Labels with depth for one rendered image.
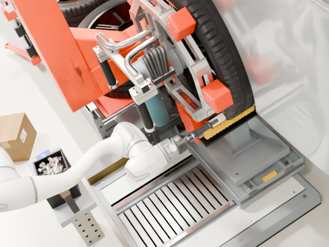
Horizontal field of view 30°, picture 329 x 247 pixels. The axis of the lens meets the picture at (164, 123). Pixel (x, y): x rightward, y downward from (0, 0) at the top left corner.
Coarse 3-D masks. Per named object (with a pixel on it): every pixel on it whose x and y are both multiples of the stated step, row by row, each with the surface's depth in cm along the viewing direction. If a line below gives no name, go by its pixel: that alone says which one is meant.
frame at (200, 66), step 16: (144, 0) 229; (160, 0) 226; (144, 16) 255; (160, 16) 219; (192, 48) 219; (192, 64) 217; (208, 64) 218; (176, 80) 267; (208, 80) 224; (176, 96) 263; (192, 96) 261; (192, 112) 254; (208, 112) 231
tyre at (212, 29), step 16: (176, 0) 220; (192, 0) 216; (208, 0) 216; (192, 16) 215; (208, 16) 214; (208, 32) 214; (224, 32) 215; (208, 48) 217; (224, 48) 215; (224, 64) 217; (240, 64) 219; (224, 80) 221; (240, 80) 223; (240, 96) 227; (224, 112) 242; (240, 112) 239
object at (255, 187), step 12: (192, 144) 307; (204, 156) 299; (288, 156) 285; (300, 156) 281; (216, 168) 292; (276, 168) 282; (288, 168) 279; (300, 168) 283; (216, 180) 292; (228, 180) 285; (252, 180) 281; (264, 180) 275; (276, 180) 279; (228, 192) 283; (240, 192) 279; (252, 192) 275; (264, 192) 280; (240, 204) 276
